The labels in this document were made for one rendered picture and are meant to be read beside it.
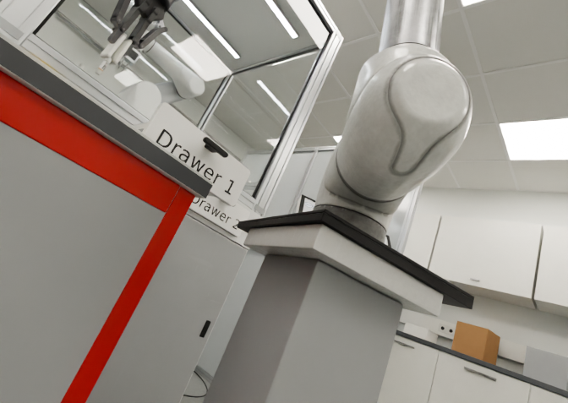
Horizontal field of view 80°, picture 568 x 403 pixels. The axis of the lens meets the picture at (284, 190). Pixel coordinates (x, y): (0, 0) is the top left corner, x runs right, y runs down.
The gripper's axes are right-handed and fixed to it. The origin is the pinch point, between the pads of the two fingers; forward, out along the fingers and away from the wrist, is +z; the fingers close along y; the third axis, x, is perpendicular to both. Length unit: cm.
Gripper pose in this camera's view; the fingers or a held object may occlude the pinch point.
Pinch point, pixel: (116, 48)
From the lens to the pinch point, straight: 89.6
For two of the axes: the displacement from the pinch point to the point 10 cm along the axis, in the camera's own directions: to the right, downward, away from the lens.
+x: -8.5, -1.9, 4.9
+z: -3.8, 8.6, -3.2
